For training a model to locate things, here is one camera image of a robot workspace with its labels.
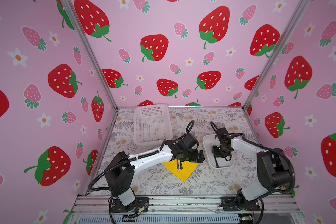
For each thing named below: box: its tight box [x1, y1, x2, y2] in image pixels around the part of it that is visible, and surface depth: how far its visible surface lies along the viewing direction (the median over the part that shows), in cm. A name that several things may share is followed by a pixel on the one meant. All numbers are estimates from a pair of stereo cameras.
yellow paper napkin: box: [161, 158, 200, 183], surface depth 88 cm
